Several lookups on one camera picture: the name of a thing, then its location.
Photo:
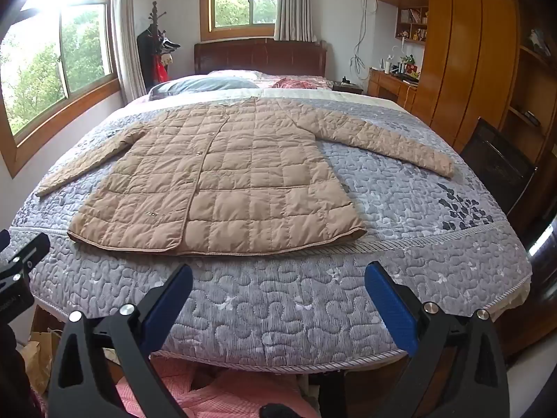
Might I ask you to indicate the cream blanket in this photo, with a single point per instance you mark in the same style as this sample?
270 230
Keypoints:
313 94

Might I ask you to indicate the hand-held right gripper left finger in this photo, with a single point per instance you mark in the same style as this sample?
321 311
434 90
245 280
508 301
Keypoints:
169 302

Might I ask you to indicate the blue-grey pillow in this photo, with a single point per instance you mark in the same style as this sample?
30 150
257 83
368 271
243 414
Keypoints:
204 85

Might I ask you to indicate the black hanging garment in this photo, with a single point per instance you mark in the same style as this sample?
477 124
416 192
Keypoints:
146 56

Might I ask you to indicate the small wooden-framed window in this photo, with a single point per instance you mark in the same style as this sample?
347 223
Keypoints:
243 0

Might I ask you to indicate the large wooden-framed window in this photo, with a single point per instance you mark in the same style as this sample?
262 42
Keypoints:
39 52

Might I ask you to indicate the wooden coat rack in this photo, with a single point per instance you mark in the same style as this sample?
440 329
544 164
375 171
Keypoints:
153 17

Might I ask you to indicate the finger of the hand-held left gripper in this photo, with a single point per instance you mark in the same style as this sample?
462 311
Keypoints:
4 239
26 254

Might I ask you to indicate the beige curtain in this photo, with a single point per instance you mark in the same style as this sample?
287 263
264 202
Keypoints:
293 4
128 35

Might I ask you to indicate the wooden wardrobe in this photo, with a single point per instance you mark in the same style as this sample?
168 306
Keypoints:
470 52

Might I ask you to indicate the black chair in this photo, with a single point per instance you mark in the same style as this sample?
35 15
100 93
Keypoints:
496 165

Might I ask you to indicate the brown paper bag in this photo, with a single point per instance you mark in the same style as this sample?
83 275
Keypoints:
39 357

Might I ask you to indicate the person's pink checked clothing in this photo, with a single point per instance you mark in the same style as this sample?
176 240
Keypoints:
217 392

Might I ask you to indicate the white bottle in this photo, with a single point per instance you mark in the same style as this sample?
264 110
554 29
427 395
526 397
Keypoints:
388 66

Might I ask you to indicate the dark nightstand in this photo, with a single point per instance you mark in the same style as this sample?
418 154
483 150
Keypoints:
348 88

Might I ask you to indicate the wooden wall shelf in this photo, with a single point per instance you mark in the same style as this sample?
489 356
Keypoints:
411 24

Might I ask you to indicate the pink floral pillow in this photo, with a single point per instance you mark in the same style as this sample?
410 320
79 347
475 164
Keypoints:
239 74

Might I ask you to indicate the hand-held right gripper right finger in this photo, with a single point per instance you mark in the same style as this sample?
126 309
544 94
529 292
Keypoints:
389 302

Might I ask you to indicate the grey quilted bedspread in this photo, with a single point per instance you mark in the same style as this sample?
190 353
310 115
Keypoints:
283 305

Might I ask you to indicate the tan quilted jacket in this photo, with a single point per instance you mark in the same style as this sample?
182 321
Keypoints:
217 174

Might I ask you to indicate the dark wooden headboard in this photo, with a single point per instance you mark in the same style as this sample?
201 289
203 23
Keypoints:
261 56

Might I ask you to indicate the wooden desk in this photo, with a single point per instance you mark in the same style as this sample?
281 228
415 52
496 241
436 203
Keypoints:
387 85

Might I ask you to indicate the red patterned cloth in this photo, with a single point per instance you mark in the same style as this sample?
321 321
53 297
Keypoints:
300 83

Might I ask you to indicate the red hanging bag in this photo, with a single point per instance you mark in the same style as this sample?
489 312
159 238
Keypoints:
162 69

